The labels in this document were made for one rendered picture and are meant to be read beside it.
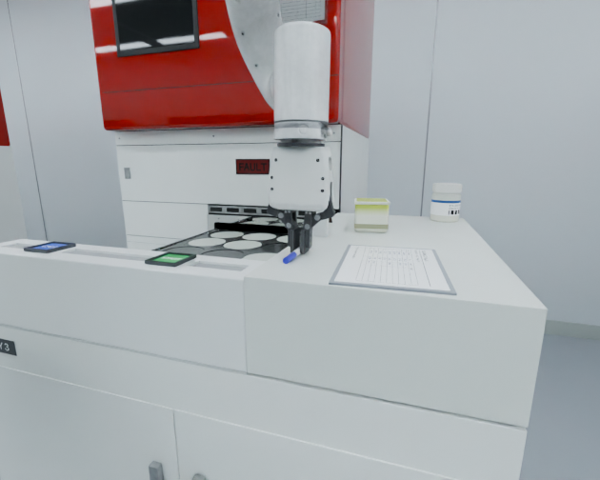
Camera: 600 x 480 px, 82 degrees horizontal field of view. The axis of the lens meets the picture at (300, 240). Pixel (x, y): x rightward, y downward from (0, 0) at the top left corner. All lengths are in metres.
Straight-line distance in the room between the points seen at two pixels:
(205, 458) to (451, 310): 0.45
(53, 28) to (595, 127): 4.12
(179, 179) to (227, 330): 0.83
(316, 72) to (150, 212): 0.96
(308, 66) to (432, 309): 0.36
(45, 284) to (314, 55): 0.57
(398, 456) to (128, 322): 0.44
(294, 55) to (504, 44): 2.18
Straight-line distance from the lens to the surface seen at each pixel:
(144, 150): 1.36
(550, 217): 2.67
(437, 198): 0.94
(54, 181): 4.13
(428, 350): 0.45
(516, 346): 0.46
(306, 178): 0.53
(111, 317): 0.64
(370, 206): 0.75
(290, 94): 0.53
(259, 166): 1.11
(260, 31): 0.63
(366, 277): 0.46
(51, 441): 0.90
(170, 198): 1.30
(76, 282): 0.67
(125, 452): 0.77
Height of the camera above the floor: 1.11
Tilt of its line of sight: 13 degrees down
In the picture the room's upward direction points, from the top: straight up
